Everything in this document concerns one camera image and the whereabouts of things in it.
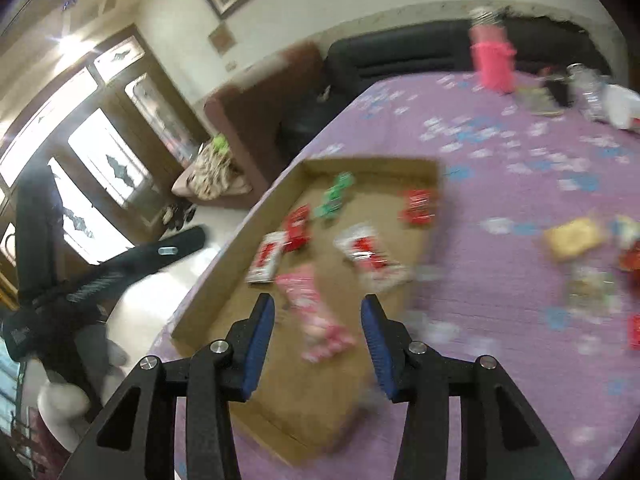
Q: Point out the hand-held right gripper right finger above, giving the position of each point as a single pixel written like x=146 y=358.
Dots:
x=378 y=350

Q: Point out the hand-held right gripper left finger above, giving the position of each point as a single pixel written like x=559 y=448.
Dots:
x=261 y=342

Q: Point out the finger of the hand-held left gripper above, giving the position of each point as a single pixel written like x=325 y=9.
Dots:
x=37 y=232
x=145 y=260

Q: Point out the pink snack packet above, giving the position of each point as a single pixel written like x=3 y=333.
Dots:
x=315 y=312

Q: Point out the shallow cardboard box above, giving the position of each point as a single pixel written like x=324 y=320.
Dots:
x=325 y=280

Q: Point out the person's left hand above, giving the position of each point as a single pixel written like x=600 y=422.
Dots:
x=107 y=350

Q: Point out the pair of shoes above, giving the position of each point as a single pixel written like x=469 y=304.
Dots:
x=176 y=213

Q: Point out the white rounded object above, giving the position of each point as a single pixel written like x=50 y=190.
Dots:
x=60 y=410

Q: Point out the red and white snack bar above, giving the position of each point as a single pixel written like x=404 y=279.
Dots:
x=267 y=257

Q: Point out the white and red snack packet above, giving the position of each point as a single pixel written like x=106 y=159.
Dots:
x=372 y=255

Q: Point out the wooden door with glass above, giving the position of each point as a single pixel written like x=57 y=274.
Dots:
x=100 y=150

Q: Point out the patterned cloth bundle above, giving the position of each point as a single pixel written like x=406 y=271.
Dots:
x=216 y=176

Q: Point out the small red snack packet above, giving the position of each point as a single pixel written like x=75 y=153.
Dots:
x=297 y=227

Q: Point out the green toy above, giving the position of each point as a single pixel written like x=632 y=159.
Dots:
x=219 y=144

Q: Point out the green snack packet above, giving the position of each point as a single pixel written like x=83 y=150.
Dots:
x=334 y=196

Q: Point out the brown sofa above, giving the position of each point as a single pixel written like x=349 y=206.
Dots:
x=250 y=120

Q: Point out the purple patterned tablecloth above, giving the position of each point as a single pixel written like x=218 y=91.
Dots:
x=510 y=170

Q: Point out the pale colourful snack packet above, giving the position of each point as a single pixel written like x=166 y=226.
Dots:
x=592 y=287

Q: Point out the yellow snack packet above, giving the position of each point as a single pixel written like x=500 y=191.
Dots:
x=574 y=235

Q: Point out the black sofa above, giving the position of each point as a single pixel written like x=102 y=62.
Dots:
x=400 y=57

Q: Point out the dark flat packet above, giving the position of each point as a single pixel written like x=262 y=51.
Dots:
x=542 y=99

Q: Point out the pink bottle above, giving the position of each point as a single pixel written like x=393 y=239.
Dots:
x=492 y=57

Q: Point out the clear plastic bottle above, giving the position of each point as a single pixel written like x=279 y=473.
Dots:
x=586 y=87

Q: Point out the white container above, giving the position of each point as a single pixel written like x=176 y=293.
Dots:
x=622 y=105

